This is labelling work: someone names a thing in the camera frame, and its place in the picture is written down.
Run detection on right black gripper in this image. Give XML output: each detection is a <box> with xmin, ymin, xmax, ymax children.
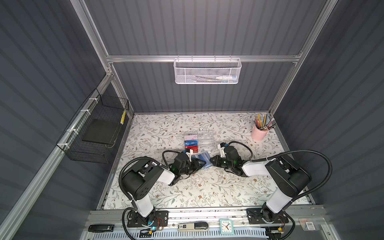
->
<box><xmin>209</xmin><ymin>155</ymin><xmax>234</xmax><ymax>170</ymax></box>

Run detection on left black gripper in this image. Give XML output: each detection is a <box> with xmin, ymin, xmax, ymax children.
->
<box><xmin>179</xmin><ymin>157</ymin><xmax>206</xmax><ymax>177</ymax></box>

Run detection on blue leather card holder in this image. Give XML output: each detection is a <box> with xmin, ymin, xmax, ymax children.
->
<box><xmin>192</xmin><ymin>152</ymin><xmax>213</xmax><ymax>169</ymax></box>

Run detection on clear acrylic organizer box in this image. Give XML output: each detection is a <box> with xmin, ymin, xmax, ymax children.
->
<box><xmin>184</xmin><ymin>131</ymin><xmax>217</xmax><ymax>154</ymax></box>

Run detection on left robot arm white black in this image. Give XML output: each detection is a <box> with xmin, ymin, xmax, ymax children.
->
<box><xmin>118</xmin><ymin>150</ymin><xmax>207</xmax><ymax>218</ymax></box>

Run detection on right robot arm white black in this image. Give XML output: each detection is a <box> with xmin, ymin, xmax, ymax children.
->
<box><xmin>210</xmin><ymin>145</ymin><xmax>312</xmax><ymax>218</ymax></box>

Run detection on red card in organizer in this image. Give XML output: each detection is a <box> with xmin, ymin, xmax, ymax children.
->
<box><xmin>186</xmin><ymin>146</ymin><xmax>199</xmax><ymax>154</ymax></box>

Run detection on blue card in organizer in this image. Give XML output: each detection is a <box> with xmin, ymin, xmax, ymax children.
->
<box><xmin>185</xmin><ymin>140</ymin><xmax>198</xmax><ymax>147</ymax></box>

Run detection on pink card in organizer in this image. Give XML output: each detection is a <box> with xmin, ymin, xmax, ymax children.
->
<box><xmin>184</xmin><ymin>135</ymin><xmax>198</xmax><ymax>141</ymax></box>

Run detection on floral patterned table mat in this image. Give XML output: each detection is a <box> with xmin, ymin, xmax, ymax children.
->
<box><xmin>118</xmin><ymin>113</ymin><xmax>284</xmax><ymax>209</ymax></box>

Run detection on pink pencil cup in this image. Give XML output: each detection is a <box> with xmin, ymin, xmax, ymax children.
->
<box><xmin>251</xmin><ymin>125</ymin><xmax>269</xmax><ymax>142</ymax></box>

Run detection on coloured pencils in cup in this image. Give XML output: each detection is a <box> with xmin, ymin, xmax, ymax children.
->
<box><xmin>254</xmin><ymin>114</ymin><xmax>277</xmax><ymax>131</ymax></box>

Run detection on small teal desk clock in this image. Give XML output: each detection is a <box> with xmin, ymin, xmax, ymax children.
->
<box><xmin>220</xmin><ymin>219</ymin><xmax>234</xmax><ymax>235</ymax></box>

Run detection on pens in white basket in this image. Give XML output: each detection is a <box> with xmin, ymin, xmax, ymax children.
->
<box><xmin>195</xmin><ymin>75</ymin><xmax>238</xmax><ymax>83</ymax></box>

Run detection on yellow tag on basket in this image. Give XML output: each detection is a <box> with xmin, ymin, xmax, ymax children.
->
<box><xmin>120</xmin><ymin>110</ymin><xmax>127</xmax><ymax>125</ymax></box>

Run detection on black flat pad in basket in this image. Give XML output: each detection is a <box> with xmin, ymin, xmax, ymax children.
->
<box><xmin>82</xmin><ymin>119</ymin><xmax>120</xmax><ymax>145</ymax></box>

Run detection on small clear packet with label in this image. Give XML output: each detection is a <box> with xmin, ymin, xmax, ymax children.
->
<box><xmin>299</xmin><ymin>219</ymin><xmax>319</xmax><ymax>232</ymax></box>

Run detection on black stapler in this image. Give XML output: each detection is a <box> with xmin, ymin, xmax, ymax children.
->
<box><xmin>88</xmin><ymin>224</ymin><xmax>115</xmax><ymax>233</ymax></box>

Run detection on left wrist camera white housing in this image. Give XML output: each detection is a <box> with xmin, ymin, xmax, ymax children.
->
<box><xmin>186</xmin><ymin>149</ymin><xmax>194</xmax><ymax>161</ymax></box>

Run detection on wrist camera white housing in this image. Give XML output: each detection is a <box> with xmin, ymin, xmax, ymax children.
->
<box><xmin>186</xmin><ymin>149</ymin><xmax>194</xmax><ymax>161</ymax></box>
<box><xmin>218</xmin><ymin>143</ymin><xmax>227</xmax><ymax>158</ymax></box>

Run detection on right wrist camera white housing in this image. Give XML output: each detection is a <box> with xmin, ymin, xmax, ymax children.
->
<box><xmin>218</xmin><ymin>143</ymin><xmax>227</xmax><ymax>158</ymax></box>

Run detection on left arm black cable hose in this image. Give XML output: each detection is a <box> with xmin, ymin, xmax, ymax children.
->
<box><xmin>118</xmin><ymin>149</ymin><xmax>182</xmax><ymax>240</ymax></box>

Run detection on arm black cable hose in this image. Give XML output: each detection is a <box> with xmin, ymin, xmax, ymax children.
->
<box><xmin>118</xmin><ymin>149</ymin><xmax>182</xmax><ymax>240</ymax></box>
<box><xmin>228</xmin><ymin>140</ymin><xmax>333</xmax><ymax>240</ymax></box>

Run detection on silver black device on rail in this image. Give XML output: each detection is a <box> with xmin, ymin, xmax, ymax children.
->
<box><xmin>178</xmin><ymin>222</ymin><xmax>210</xmax><ymax>232</ymax></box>

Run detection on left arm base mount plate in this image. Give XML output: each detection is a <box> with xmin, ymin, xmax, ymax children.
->
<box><xmin>126</xmin><ymin>210</ymin><xmax>169</xmax><ymax>228</ymax></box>

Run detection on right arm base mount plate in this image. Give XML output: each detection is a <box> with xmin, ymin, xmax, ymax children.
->
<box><xmin>246</xmin><ymin>208</ymin><xmax>290</xmax><ymax>225</ymax></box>

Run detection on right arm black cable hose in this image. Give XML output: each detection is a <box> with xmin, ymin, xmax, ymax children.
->
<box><xmin>228</xmin><ymin>140</ymin><xmax>333</xmax><ymax>240</ymax></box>

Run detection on white wire mesh basket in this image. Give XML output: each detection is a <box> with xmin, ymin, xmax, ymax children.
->
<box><xmin>173</xmin><ymin>58</ymin><xmax>242</xmax><ymax>85</ymax></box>

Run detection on black wire wall basket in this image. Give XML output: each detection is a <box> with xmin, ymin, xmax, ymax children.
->
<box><xmin>57</xmin><ymin>91</ymin><xmax>130</xmax><ymax>164</ymax></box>

